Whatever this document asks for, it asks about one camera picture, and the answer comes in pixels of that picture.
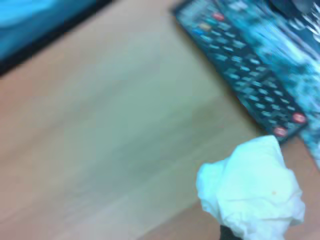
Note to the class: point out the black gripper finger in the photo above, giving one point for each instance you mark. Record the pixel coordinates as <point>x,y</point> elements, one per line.
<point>226,233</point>

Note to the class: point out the white tissue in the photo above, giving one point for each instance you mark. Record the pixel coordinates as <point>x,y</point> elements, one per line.
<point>252,190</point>

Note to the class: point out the black remote control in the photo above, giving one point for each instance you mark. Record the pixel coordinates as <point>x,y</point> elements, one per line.
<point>240,72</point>

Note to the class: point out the blue patterned magazine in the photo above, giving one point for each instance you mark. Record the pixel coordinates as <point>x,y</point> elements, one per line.
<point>282,47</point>

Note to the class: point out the black framed blue screen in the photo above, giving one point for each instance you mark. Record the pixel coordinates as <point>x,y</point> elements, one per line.
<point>37,25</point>

